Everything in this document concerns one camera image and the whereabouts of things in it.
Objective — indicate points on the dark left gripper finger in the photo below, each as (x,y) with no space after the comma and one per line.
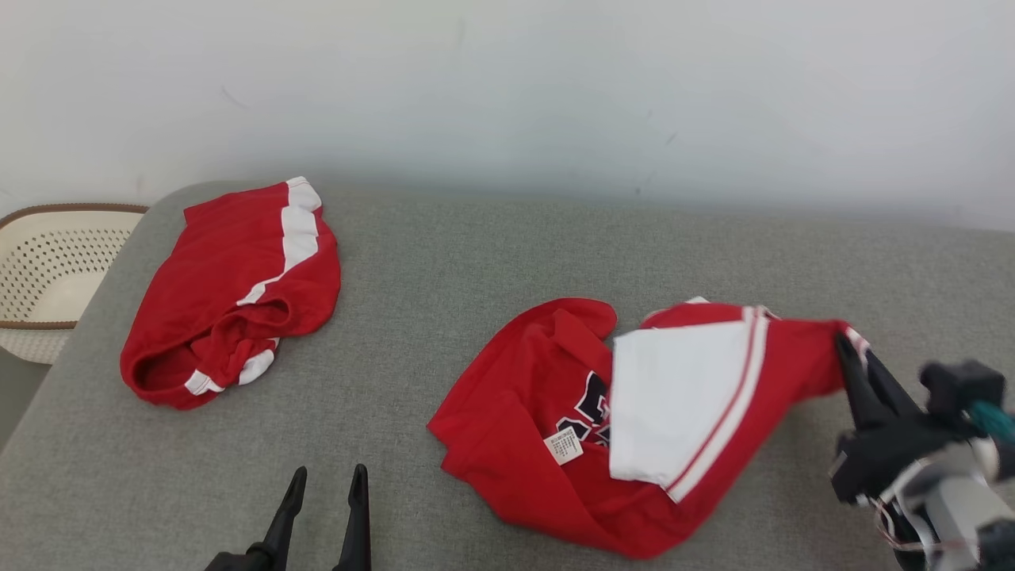
(357,531)
(285,511)

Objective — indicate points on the red basketball jersey white sleeves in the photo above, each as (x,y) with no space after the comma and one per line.
(507,396)

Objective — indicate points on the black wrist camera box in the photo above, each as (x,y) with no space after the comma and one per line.
(238,561)
(959,385)

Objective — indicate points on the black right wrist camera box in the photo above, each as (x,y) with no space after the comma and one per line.
(959,385)

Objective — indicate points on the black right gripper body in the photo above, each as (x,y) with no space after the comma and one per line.
(888,460)

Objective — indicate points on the cream perforated laundry basket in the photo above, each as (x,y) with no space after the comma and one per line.
(55,270)

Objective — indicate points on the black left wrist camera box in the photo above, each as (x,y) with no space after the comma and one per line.
(238,561)

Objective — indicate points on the red shorts with white stripe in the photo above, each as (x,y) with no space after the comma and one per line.
(206,277)

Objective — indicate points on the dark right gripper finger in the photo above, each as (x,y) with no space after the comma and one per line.
(860,392)
(892,392)

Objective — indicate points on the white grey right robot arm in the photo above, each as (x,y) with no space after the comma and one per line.
(951,500)

